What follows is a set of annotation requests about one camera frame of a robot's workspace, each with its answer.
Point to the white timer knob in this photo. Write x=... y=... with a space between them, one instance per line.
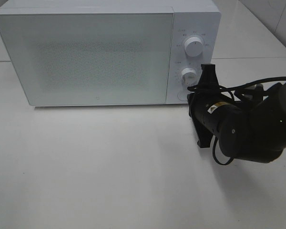
x=189 y=76

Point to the white microwave door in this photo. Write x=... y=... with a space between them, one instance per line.
x=90 y=59

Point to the upper white power knob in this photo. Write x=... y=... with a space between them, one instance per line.
x=193 y=46

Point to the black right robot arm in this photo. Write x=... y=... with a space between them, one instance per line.
x=247 y=122

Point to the white microwave oven body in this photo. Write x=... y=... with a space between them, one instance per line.
x=190 y=17

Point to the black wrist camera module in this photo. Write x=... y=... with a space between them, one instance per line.
x=254 y=92

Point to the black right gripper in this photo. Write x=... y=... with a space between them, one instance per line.
x=204 y=106

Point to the round white door button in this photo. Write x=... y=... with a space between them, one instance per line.
x=182 y=95

